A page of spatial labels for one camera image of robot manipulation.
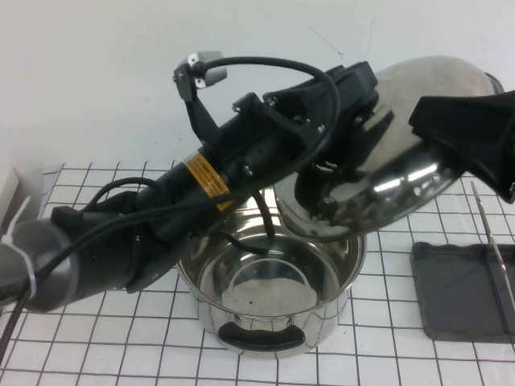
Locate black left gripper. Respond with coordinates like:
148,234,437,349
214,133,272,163
200,60,379,190

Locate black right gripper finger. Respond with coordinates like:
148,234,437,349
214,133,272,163
408,90,515,202

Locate stainless steel pot lid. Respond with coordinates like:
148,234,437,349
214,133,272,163
274,54,505,243

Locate white black-grid tablecloth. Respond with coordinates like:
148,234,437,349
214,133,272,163
0,148,515,386

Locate beige box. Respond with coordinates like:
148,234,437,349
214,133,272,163
0,166,21,230

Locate black camera cable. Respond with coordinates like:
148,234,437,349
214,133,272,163
0,55,339,355

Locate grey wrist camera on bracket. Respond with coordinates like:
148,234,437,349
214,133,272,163
172,50,229,140

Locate grey tray wire lid rack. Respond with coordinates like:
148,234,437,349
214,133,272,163
410,180,515,343

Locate stainless steel pot black handles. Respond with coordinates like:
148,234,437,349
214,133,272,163
175,191,368,359

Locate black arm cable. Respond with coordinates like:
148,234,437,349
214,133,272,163
90,179,170,226

